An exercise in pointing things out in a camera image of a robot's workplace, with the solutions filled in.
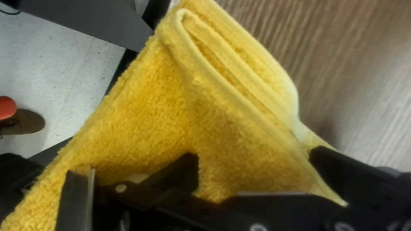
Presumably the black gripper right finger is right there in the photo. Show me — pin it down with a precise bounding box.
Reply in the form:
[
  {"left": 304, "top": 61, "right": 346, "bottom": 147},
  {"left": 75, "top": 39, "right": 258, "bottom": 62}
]
[{"left": 308, "top": 146, "right": 411, "bottom": 231}]

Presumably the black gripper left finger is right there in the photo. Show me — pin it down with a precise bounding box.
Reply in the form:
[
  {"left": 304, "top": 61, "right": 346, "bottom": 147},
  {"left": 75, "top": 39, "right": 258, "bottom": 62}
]
[{"left": 57, "top": 151, "right": 202, "bottom": 231}]

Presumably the yellow terry towel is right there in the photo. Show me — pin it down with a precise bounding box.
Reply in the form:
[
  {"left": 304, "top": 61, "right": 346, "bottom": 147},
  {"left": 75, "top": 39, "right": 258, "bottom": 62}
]
[{"left": 0, "top": 0, "right": 350, "bottom": 231}]

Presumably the red ball toy green stem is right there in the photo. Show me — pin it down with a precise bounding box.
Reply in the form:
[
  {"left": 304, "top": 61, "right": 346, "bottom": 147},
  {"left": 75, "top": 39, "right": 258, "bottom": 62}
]
[{"left": 0, "top": 95, "right": 20, "bottom": 123}]

